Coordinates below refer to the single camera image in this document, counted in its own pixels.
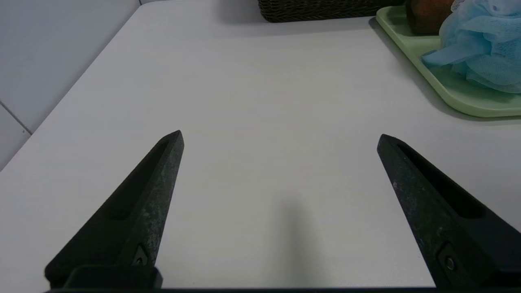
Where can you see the light green plastic tray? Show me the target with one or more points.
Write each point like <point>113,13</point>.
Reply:
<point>447,85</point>

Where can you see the brown bread loaf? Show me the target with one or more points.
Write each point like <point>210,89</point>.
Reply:
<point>425,16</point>

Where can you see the dark brown wicker basket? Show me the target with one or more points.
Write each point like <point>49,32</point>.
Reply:
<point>317,10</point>

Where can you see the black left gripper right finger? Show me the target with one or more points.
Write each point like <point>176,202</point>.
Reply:
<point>439,219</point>

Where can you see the light blue mesh bath loofah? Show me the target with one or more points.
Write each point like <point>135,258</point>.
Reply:
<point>484,44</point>

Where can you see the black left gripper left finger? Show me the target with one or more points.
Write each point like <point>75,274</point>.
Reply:
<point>134,211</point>

